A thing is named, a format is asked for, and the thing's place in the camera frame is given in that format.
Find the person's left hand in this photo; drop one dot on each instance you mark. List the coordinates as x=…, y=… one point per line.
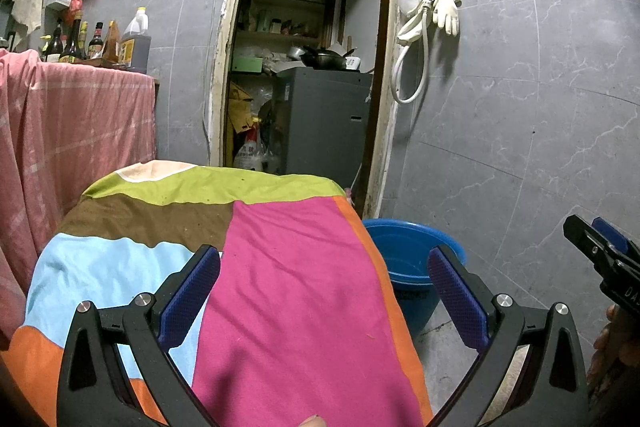
x=313, y=422

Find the black wok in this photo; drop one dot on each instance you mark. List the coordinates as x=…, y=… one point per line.
x=325, y=59

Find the large oil jug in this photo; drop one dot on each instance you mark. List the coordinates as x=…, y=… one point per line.
x=135, y=44

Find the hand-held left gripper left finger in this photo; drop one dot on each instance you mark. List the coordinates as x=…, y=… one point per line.
x=190, y=294

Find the wooden tray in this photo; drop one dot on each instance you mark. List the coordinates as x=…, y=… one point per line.
x=100, y=63

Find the soy sauce bottle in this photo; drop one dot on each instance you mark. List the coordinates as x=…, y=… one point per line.
x=95, y=44

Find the tall dark bottle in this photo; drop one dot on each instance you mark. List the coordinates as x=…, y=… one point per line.
x=73, y=42

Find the person's right hand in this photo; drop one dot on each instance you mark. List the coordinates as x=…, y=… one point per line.
x=612, y=347

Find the grey cabinet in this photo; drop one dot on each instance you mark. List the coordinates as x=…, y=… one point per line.
x=320, y=122

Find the white door frame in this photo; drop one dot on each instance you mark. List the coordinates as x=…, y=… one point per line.
x=220, y=57

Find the blue plastic bucket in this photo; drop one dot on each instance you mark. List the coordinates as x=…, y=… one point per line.
x=410, y=252

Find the pink checked cloth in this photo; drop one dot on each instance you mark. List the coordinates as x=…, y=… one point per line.
x=75, y=122

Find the colourful patchwork cloth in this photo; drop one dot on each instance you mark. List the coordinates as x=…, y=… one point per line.
x=300, y=282

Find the red bag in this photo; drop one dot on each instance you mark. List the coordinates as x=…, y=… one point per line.
x=75, y=4

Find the small metal bowl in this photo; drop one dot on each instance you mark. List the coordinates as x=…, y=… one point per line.
x=296, y=53

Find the white rubber glove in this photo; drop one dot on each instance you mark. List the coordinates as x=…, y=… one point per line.
x=447, y=9

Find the white plastic bag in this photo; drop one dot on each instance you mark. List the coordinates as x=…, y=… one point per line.
x=252, y=152

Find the wooden shelf unit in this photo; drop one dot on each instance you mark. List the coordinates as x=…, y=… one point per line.
x=280, y=36

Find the green box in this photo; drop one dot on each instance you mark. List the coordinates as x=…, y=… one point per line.
x=246, y=64

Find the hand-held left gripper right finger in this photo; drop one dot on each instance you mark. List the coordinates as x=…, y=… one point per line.
x=456, y=299

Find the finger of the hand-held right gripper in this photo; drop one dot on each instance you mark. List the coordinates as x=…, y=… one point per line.
x=620, y=239
x=592, y=247

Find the yellow bag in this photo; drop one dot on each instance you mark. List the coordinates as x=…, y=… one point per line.
x=240, y=107

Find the white container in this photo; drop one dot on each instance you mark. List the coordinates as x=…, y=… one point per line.
x=353, y=63

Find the green glass bottle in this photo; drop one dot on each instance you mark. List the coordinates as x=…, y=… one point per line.
x=51, y=49

